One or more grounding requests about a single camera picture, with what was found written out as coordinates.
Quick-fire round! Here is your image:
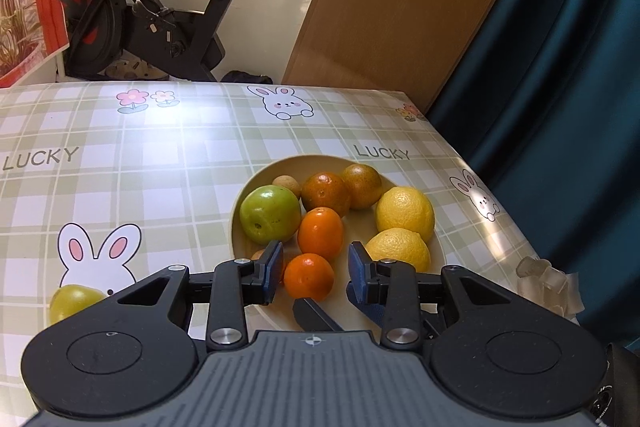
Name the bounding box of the yellow lemon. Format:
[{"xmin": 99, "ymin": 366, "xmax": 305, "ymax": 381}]
[
  {"xmin": 376, "ymin": 187, "xmax": 436, "ymax": 242},
  {"xmin": 364, "ymin": 228, "xmax": 432, "ymax": 273}
]

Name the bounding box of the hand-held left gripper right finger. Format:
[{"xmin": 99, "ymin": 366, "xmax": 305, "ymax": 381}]
[{"xmin": 347, "ymin": 241, "xmax": 516, "ymax": 352}]

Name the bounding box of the small bright orange tangerine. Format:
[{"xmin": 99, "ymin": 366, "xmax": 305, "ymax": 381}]
[
  {"xmin": 283, "ymin": 253, "xmax": 335, "ymax": 301},
  {"xmin": 298, "ymin": 207, "xmax": 346, "ymax": 262}
]

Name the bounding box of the dark rounded object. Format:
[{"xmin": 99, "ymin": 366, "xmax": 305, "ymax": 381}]
[{"xmin": 222, "ymin": 70, "xmax": 274, "ymax": 86}]

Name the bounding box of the yellow-green round fruit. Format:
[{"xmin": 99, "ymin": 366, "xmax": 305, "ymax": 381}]
[{"xmin": 49, "ymin": 284, "xmax": 108, "ymax": 327}]

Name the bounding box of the wooden door panel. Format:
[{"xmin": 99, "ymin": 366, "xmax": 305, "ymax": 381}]
[{"xmin": 283, "ymin": 0, "xmax": 546, "ymax": 115}]

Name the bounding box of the beige perforated slipper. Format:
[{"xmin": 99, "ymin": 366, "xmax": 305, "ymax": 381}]
[{"xmin": 106, "ymin": 58, "xmax": 167, "ymax": 81}]

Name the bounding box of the beige round plate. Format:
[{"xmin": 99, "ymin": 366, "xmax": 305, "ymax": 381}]
[{"xmin": 230, "ymin": 153, "xmax": 448, "ymax": 333}]

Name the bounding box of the green apple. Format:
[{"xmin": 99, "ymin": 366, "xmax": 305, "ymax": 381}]
[{"xmin": 239, "ymin": 185, "xmax": 303, "ymax": 244}]

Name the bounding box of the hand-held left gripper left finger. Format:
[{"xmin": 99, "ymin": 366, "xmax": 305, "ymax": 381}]
[{"xmin": 115, "ymin": 239, "xmax": 286, "ymax": 352}]

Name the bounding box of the green checked rabbit tablecloth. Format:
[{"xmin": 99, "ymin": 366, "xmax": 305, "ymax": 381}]
[{"xmin": 0, "ymin": 81, "xmax": 583, "ymax": 343}]

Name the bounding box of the clear table corner guard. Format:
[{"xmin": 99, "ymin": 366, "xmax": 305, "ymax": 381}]
[{"xmin": 516, "ymin": 256, "xmax": 585, "ymax": 320}]

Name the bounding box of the teal curtain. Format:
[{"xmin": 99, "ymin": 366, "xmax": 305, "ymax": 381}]
[{"xmin": 425, "ymin": 0, "xmax": 640, "ymax": 348}]

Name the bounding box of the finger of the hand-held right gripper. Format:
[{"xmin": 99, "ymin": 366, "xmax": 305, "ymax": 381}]
[
  {"xmin": 345, "ymin": 287, "xmax": 386, "ymax": 330},
  {"xmin": 292, "ymin": 297, "xmax": 347, "ymax": 334}
]

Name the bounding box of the speckled dark orange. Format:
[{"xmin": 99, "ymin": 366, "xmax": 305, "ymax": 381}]
[
  {"xmin": 341, "ymin": 163, "xmax": 383, "ymax": 210},
  {"xmin": 301, "ymin": 172, "xmax": 352, "ymax": 218}
]

